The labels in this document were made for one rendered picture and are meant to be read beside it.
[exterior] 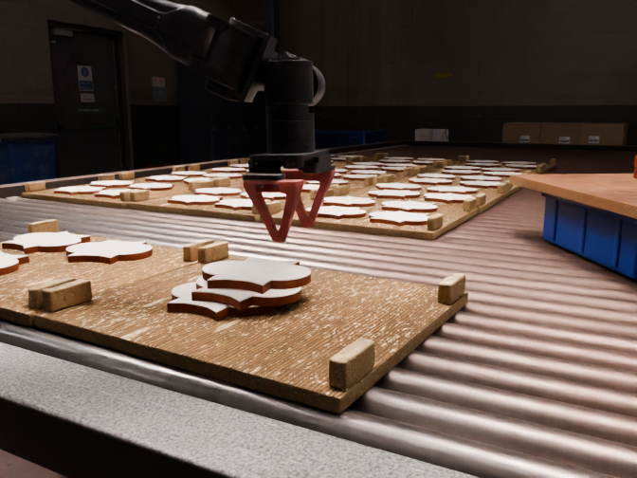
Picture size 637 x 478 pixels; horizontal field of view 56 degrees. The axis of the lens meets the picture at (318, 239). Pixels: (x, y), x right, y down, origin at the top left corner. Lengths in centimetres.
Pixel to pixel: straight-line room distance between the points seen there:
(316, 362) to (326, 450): 12
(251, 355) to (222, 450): 13
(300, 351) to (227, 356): 7
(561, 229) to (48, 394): 90
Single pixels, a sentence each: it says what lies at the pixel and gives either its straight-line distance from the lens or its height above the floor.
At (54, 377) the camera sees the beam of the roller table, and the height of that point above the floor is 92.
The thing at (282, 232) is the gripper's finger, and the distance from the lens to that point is 68.
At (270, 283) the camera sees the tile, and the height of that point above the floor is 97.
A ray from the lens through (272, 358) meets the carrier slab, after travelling 59.
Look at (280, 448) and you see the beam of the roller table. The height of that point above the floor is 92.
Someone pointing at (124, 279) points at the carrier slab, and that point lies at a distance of 89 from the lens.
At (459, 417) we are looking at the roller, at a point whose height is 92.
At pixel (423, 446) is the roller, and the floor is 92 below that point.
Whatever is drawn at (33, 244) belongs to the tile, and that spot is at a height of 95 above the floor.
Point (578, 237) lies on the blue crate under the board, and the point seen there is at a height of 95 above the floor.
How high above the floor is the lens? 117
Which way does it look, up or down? 12 degrees down
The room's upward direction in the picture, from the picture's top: straight up
